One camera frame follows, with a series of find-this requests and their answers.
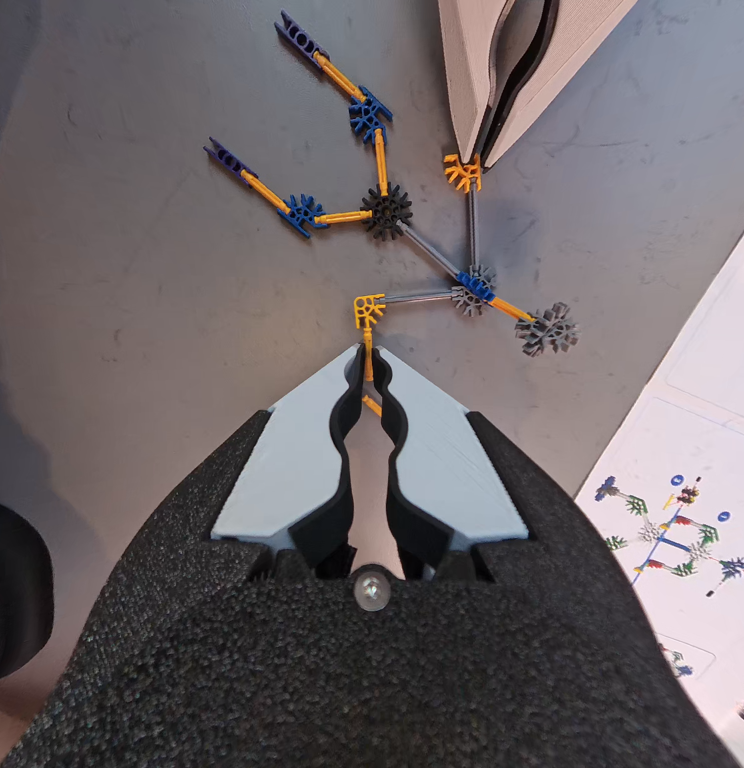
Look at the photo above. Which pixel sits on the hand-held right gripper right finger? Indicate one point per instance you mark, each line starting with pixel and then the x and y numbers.
pixel 456 474

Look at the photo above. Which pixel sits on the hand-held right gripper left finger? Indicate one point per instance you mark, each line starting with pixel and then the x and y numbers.
pixel 282 474

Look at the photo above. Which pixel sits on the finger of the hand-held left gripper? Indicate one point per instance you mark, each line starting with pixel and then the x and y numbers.
pixel 468 60
pixel 576 36

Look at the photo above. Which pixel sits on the yellow toy rod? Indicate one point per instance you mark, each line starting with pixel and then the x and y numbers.
pixel 368 339
pixel 373 407

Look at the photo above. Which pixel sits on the grey connector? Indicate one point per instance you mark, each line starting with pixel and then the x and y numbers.
pixel 547 329

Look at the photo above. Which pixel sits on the multicolour rod and connector assembly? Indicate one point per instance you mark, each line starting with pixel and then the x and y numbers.
pixel 385 211

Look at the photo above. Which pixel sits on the white toy instruction sheet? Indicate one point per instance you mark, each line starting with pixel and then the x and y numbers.
pixel 708 420

